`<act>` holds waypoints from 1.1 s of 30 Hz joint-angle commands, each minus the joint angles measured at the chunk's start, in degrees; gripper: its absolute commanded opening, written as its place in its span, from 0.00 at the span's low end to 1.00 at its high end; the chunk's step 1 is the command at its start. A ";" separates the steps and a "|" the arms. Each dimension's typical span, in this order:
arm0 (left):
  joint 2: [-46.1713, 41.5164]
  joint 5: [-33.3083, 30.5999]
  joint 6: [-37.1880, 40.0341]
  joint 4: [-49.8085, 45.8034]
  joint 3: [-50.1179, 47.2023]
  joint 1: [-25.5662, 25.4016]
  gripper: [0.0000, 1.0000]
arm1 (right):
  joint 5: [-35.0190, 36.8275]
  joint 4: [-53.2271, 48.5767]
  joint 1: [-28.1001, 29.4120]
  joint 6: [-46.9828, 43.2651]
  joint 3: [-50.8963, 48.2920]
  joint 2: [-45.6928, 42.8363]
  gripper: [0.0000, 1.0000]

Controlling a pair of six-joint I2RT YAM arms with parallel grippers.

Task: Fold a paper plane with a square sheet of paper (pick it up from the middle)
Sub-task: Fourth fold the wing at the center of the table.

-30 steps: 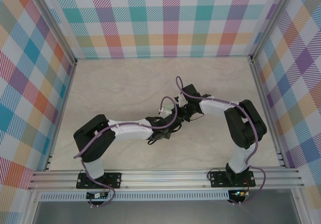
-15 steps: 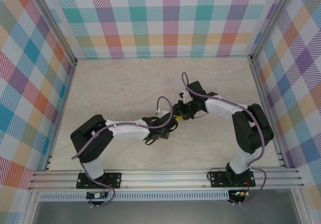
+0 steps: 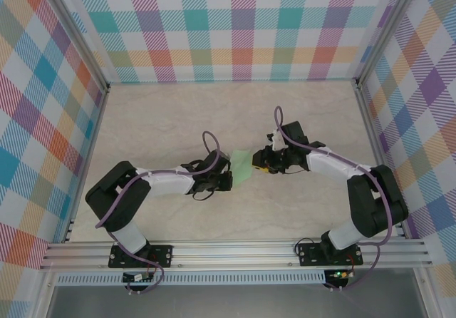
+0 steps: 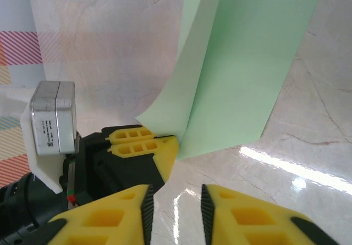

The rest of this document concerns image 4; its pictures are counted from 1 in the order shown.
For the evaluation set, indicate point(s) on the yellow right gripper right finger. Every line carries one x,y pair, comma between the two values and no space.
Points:
247,220

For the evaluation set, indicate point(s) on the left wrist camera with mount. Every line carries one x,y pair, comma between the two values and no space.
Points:
52,118

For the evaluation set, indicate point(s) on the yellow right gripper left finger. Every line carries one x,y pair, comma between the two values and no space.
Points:
104,220

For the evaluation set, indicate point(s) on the light green paper sheet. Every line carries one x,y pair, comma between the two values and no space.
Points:
233,77

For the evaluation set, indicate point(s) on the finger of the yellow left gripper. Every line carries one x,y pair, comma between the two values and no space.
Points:
165,151
129,134

